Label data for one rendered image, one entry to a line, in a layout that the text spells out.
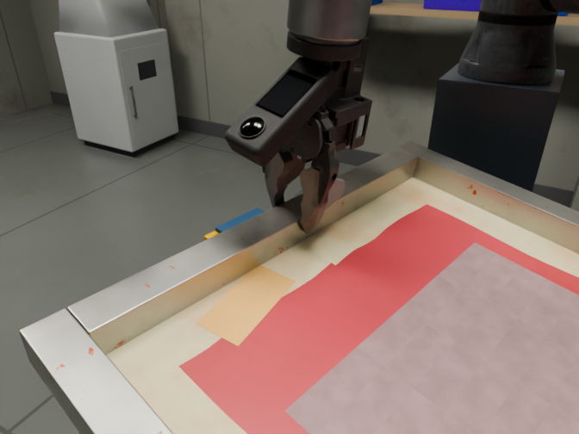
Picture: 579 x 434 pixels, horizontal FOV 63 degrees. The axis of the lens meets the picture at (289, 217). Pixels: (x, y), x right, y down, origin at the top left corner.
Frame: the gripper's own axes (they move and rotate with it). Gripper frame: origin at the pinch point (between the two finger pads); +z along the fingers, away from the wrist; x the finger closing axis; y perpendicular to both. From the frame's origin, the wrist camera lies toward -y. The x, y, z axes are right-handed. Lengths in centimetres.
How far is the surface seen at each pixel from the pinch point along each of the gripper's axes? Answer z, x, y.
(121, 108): 108, 275, 126
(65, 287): 132, 151, 22
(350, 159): 126, 143, 233
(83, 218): 139, 208, 59
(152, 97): 106, 279, 154
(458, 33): 27, 96, 250
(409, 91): 67, 115, 244
